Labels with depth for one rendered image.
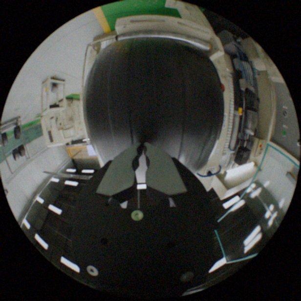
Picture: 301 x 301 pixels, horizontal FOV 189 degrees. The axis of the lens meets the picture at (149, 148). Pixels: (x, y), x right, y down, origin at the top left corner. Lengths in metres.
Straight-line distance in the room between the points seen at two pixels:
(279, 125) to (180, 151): 0.64
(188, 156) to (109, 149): 0.13
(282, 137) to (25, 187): 11.98
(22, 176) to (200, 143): 11.21
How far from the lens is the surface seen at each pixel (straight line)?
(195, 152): 0.17
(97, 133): 0.15
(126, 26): 0.41
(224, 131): 0.51
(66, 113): 4.54
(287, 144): 0.68
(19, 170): 11.02
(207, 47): 0.45
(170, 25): 0.42
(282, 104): 0.71
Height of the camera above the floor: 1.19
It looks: 24 degrees up
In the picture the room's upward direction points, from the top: 177 degrees clockwise
